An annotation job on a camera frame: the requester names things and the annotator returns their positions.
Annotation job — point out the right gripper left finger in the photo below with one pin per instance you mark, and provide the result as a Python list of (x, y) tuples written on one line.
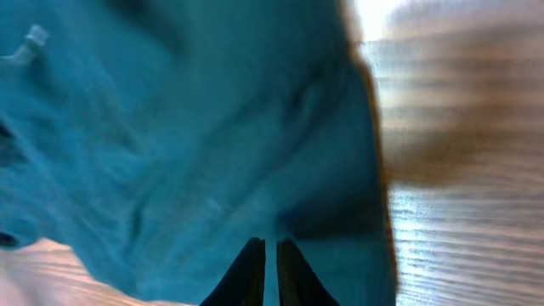
[(243, 283)]

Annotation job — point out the dark navy t-shirt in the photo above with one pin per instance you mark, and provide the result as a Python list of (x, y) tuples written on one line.
[(156, 138)]

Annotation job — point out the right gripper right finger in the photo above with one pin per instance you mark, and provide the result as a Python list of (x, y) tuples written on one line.
[(298, 283)]

